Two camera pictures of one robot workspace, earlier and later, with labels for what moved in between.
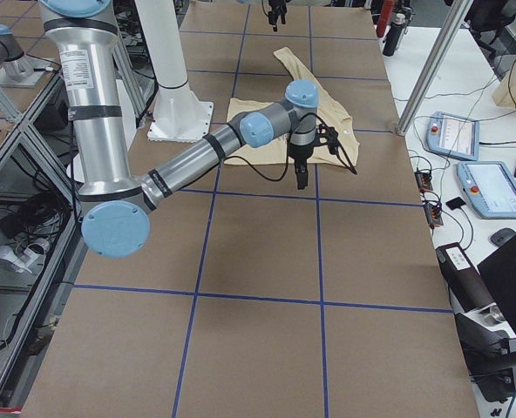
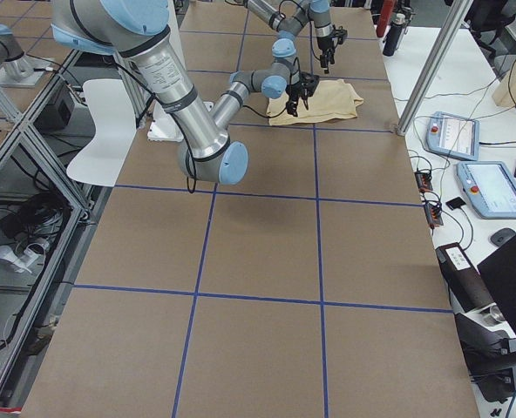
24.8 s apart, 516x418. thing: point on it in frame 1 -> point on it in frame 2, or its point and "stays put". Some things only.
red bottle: (385, 16) stays put
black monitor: (510, 277) stays put
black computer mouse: (502, 236) stays put
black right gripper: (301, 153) -> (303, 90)
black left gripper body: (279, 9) -> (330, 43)
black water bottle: (393, 35) stays put
